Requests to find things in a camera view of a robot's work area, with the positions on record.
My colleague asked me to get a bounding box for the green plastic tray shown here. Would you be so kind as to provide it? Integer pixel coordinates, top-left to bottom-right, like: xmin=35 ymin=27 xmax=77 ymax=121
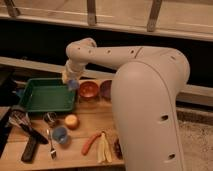
xmin=19 ymin=78 xmax=76 ymax=113

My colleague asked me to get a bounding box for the yellow orange toy cup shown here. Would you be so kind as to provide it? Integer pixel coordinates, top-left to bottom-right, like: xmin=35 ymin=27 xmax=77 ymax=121
xmin=65 ymin=115 xmax=79 ymax=130

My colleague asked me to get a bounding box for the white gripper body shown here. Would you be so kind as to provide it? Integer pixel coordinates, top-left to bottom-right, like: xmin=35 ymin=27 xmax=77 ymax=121
xmin=65 ymin=60 xmax=85 ymax=80

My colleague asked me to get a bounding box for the orange bowl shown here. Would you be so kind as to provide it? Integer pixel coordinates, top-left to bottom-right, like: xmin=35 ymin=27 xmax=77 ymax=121
xmin=78 ymin=81 xmax=99 ymax=99

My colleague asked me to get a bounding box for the yellow toy banana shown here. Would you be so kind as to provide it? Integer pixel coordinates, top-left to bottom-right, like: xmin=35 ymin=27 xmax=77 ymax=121
xmin=97 ymin=132 xmax=112 ymax=163

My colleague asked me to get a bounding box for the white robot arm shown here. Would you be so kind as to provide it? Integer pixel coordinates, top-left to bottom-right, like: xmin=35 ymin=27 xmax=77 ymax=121
xmin=63 ymin=38 xmax=190 ymax=171

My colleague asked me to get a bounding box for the blue sponge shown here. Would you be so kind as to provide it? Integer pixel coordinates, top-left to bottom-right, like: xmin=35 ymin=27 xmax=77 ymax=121
xmin=67 ymin=79 xmax=79 ymax=91

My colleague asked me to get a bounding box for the small metal cup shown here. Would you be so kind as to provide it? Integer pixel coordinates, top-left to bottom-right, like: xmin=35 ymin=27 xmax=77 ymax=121
xmin=43 ymin=112 xmax=58 ymax=127

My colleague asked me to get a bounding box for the wooden cutting board table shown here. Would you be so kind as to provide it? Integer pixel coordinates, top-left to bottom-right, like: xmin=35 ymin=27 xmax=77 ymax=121
xmin=0 ymin=78 xmax=125 ymax=171

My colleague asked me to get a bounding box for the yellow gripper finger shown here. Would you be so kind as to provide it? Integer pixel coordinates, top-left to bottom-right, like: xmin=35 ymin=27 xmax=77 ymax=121
xmin=62 ymin=71 xmax=68 ymax=84

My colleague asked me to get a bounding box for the metal fork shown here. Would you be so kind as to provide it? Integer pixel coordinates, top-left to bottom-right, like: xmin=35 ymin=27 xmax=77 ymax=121
xmin=46 ymin=129 xmax=57 ymax=159

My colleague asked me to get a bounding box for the orange toy carrot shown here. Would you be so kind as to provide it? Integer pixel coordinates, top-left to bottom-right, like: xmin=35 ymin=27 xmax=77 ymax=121
xmin=81 ymin=133 xmax=101 ymax=155

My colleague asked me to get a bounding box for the metal whisk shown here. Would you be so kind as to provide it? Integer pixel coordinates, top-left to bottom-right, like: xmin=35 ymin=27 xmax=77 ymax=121
xmin=9 ymin=111 xmax=31 ymax=127

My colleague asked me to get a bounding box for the blue plastic cup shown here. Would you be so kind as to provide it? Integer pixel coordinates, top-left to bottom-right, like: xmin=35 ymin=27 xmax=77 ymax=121
xmin=52 ymin=126 xmax=68 ymax=144

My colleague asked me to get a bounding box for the purple bowl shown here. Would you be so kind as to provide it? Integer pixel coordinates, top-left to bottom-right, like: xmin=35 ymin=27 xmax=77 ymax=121
xmin=100 ymin=80 xmax=112 ymax=100

